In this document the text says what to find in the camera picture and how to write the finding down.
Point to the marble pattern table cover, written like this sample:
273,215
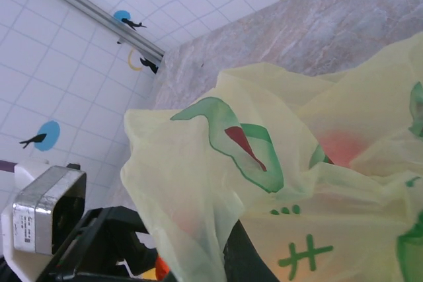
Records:
264,37

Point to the red apple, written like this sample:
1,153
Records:
338,146

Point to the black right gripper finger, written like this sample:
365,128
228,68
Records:
246,259

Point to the aluminium corner post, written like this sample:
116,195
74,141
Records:
82,6

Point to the fish blue circle sticker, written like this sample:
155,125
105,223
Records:
44,136
127,20

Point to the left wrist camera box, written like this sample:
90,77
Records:
39,209

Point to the yellow translucent plastic bag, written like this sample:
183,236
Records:
198,179

